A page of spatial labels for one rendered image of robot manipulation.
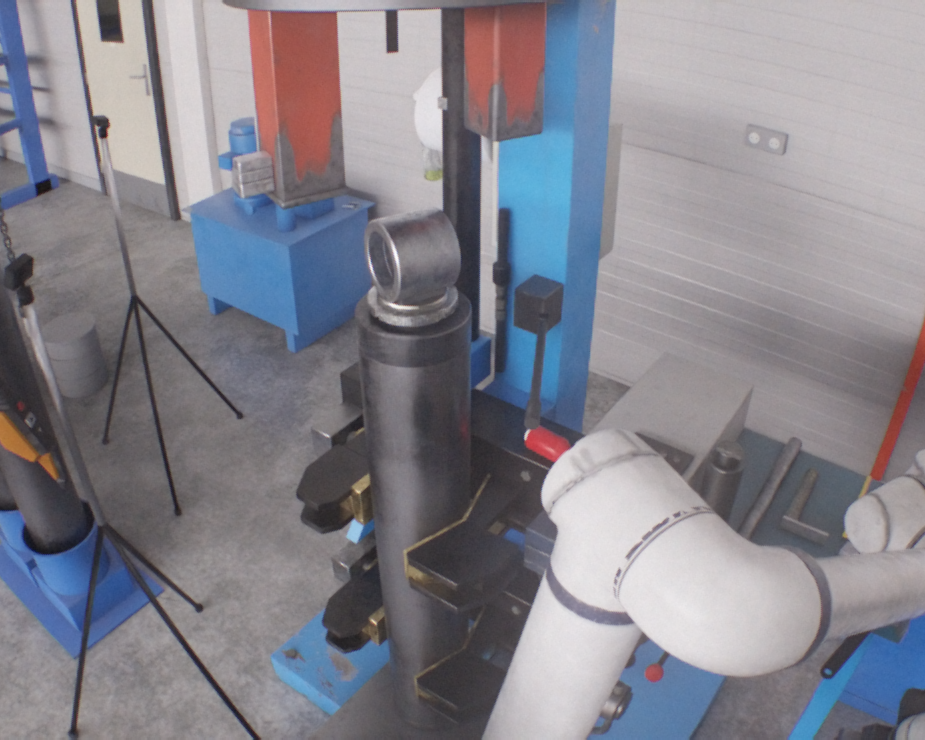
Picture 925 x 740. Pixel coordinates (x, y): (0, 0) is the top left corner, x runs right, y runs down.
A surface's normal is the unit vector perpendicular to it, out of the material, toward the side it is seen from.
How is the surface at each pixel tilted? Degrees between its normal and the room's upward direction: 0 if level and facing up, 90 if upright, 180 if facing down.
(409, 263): 76
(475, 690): 0
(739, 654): 82
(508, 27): 90
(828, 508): 0
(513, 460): 90
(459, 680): 0
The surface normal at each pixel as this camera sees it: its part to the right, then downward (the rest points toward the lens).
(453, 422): 0.70, 0.40
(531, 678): -0.78, 0.16
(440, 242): 0.43, 0.00
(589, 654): -0.08, 0.47
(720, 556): 0.04, -0.69
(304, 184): 0.53, 0.48
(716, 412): 0.00, -0.83
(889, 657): -0.59, 0.46
